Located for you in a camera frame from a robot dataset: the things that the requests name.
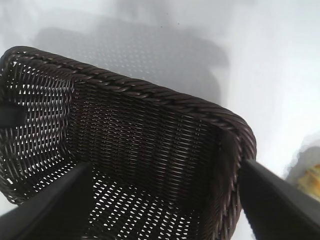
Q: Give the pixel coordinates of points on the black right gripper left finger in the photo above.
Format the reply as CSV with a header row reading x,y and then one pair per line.
x,y
50,215

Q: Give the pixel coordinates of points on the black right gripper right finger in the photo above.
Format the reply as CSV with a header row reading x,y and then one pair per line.
x,y
280,210

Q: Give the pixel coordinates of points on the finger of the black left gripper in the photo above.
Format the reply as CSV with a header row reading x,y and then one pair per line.
x,y
11,116

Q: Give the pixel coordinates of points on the long striped bread loaf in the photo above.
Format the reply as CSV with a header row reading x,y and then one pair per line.
x,y
312,180

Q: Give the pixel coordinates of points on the dark brown wicker basket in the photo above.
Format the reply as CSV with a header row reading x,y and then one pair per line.
x,y
150,150

